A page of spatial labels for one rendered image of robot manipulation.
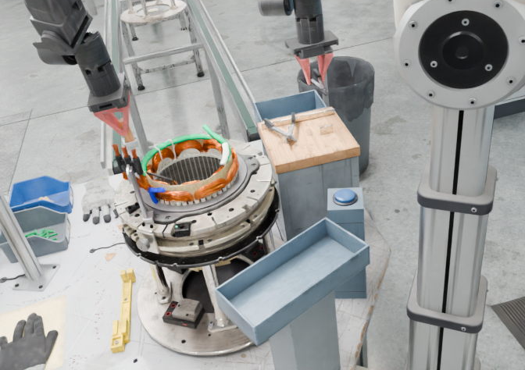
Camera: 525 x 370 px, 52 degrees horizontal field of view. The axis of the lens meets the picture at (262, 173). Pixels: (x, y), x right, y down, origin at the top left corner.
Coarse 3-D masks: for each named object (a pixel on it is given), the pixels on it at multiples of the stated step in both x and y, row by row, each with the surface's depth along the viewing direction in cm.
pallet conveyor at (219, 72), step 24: (120, 0) 380; (192, 0) 332; (120, 24) 336; (144, 24) 511; (192, 24) 401; (120, 48) 288; (168, 48) 287; (192, 48) 288; (216, 48) 258; (120, 72) 254; (144, 72) 412; (216, 72) 250; (216, 96) 305; (240, 96) 212; (240, 120) 202; (120, 144) 193; (144, 144) 311
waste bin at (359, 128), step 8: (352, 64) 279; (352, 72) 281; (336, 112) 260; (368, 112) 269; (344, 120) 263; (352, 120) 264; (360, 120) 266; (368, 120) 272; (352, 128) 266; (360, 128) 269; (368, 128) 275; (352, 136) 269; (360, 136) 272; (368, 136) 278; (360, 144) 275; (368, 144) 282; (360, 152) 278; (368, 152) 286; (360, 160) 281; (368, 160) 290; (360, 168) 284
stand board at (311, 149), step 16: (304, 112) 131; (304, 128) 125; (336, 128) 123; (272, 144) 120; (288, 144) 120; (304, 144) 119; (320, 144) 118; (336, 144) 117; (352, 144) 116; (272, 160) 116; (288, 160) 114; (304, 160) 114; (320, 160) 115; (336, 160) 116
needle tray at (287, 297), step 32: (320, 224) 97; (288, 256) 95; (320, 256) 95; (352, 256) 88; (224, 288) 87; (256, 288) 91; (288, 288) 90; (320, 288) 86; (256, 320) 85; (288, 320) 84; (320, 320) 92; (288, 352) 93; (320, 352) 96
